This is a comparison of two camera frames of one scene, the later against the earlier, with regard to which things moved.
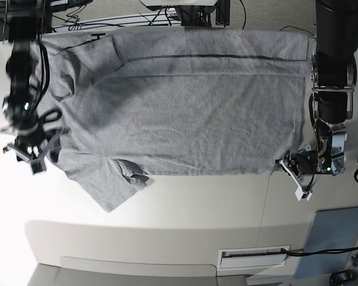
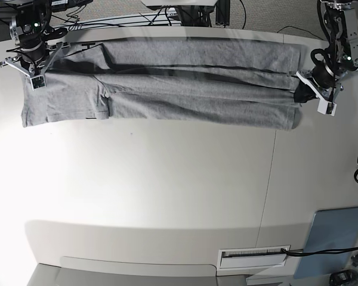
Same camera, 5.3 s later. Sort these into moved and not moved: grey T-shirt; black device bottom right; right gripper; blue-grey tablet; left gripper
Moved: right gripper; grey T-shirt; left gripper
Not moved: black device bottom right; blue-grey tablet
